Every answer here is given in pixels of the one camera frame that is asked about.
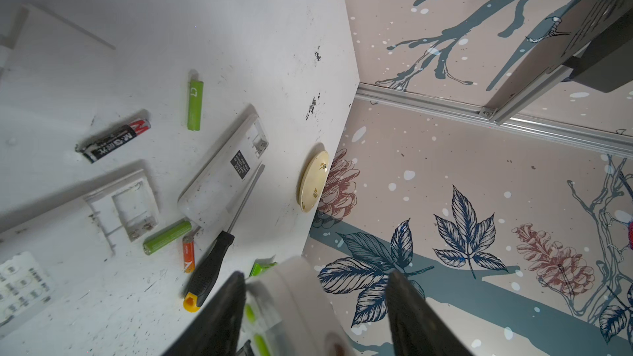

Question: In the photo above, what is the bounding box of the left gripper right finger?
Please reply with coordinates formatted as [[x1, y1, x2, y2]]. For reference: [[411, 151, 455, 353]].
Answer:
[[386, 271, 471, 356]]

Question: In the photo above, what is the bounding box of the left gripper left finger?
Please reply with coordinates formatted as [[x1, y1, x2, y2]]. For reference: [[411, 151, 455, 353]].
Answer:
[[163, 271, 247, 356]]

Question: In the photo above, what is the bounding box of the orange battery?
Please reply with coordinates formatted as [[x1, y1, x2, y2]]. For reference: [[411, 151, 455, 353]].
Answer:
[[182, 234, 196, 274]]

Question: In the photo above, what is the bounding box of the white red remote control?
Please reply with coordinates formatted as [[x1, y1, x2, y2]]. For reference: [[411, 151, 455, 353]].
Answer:
[[178, 113, 269, 228]]

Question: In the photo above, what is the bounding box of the green snack packet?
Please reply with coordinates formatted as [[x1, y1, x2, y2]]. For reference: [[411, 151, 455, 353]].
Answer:
[[249, 260, 277, 278]]

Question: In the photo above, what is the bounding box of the black battery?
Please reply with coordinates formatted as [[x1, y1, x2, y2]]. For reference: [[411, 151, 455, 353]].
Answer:
[[75, 118, 151, 163]]

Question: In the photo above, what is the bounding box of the green battery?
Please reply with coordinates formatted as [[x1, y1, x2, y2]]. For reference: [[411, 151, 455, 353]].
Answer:
[[143, 221, 192, 255], [187, 80, 204, 131]]

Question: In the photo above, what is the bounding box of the black yellow screwdriver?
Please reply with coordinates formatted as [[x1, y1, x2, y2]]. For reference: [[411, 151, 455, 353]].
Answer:
[[183, 164, 265, 313]]

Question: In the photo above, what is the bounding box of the cream ceramic plate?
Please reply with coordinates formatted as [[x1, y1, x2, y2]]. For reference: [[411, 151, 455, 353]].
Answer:
[[298, 151, 330, 213]]

